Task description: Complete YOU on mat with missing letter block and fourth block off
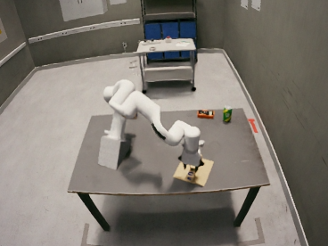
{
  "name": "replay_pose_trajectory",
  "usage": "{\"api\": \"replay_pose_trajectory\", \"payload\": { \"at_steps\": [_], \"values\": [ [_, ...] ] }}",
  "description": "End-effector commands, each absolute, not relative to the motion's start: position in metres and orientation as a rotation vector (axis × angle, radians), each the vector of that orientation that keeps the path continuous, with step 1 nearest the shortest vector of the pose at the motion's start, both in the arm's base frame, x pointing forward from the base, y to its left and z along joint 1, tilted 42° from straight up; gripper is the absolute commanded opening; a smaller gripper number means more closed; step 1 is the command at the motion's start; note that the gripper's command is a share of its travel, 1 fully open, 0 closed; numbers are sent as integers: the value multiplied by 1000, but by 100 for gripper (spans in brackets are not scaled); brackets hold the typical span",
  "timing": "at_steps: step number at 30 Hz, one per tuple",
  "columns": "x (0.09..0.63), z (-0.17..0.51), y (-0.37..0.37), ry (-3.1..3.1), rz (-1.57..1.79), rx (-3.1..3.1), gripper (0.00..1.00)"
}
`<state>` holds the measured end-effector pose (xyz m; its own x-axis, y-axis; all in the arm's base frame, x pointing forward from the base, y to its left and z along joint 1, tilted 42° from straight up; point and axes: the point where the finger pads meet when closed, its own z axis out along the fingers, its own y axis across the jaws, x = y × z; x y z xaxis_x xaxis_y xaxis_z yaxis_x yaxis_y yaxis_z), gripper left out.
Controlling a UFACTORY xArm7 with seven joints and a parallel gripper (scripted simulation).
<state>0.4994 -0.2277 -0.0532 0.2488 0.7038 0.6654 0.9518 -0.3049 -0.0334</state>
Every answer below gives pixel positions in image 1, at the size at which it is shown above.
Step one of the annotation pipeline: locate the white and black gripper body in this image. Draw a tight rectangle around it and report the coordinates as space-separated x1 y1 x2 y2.
181 149 201 167

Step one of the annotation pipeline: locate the tan square mat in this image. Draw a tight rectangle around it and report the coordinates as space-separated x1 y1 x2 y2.
173 159 214 186

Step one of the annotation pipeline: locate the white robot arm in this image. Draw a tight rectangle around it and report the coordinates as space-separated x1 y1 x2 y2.
103 80 204 154

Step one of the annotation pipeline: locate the green drink can with yellow stripe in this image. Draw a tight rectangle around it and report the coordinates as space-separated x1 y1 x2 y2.
223 105 232 122

